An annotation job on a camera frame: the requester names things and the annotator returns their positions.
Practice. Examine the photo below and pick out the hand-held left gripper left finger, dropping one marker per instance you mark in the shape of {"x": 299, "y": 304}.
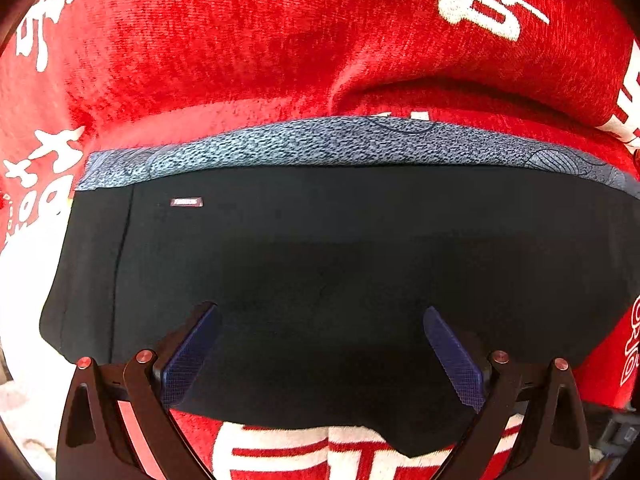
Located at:
{"x": 187, "y": 360}

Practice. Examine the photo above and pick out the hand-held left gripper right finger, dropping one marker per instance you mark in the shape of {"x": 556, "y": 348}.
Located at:
{"x": 457, "y": 360}

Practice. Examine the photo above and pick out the black pants with blue waistband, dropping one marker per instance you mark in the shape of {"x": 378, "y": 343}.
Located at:
{"x": 325, "y": 240}

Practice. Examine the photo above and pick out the red printed blanket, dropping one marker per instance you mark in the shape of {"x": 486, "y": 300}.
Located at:
{"x": 240, "y": 50}

